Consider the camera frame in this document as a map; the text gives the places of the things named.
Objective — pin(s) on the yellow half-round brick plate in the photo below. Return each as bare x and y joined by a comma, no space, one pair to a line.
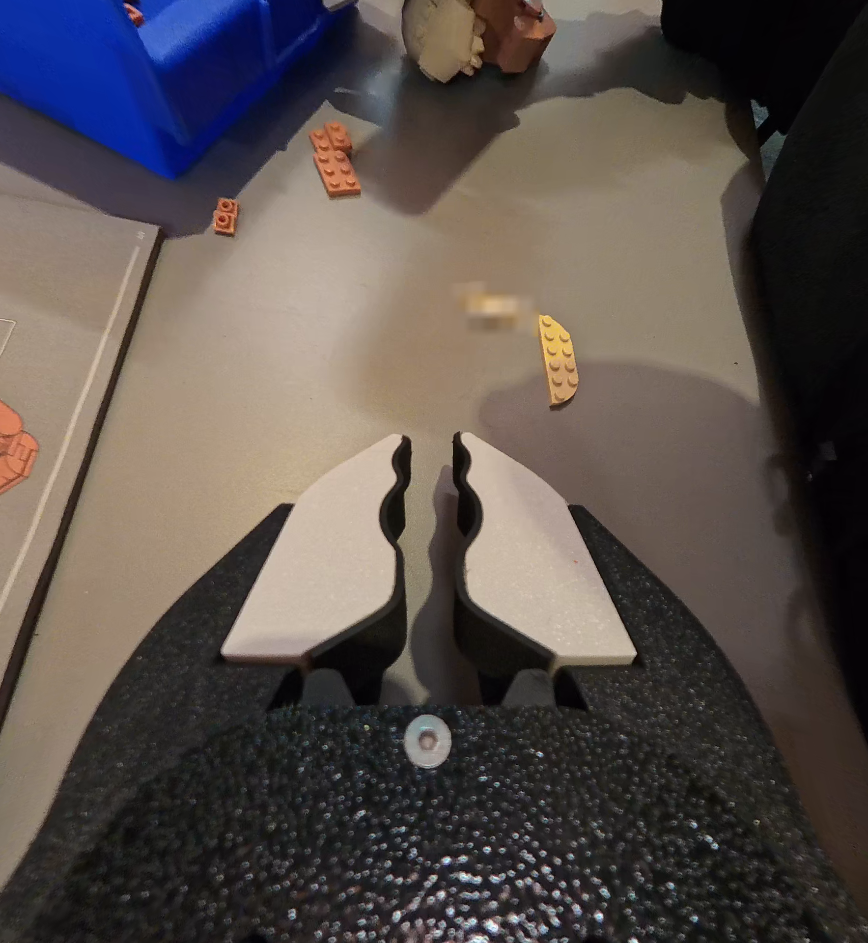
560,361

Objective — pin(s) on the person's black clothing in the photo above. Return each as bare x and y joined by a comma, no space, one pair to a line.
846,368

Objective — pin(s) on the tan and brown brick model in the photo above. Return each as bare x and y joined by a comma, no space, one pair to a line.
470,37

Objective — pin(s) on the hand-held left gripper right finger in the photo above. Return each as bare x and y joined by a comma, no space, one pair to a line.
544,582

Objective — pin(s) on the small orange brick plate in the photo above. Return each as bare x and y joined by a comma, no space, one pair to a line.
226,217

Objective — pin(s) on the pile of loose bricks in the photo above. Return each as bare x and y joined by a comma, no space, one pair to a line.
135,15

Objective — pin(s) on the large orange brick plate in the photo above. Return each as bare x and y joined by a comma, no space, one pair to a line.
338,166

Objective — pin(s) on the grey instruction booklet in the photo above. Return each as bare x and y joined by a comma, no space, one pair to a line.
50,280

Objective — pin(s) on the blue plastic bin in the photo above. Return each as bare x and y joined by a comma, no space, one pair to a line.
109,74

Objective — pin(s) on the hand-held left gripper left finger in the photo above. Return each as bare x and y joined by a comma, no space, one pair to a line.
330,574

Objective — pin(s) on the grey desk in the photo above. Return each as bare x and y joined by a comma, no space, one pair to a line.
294,331

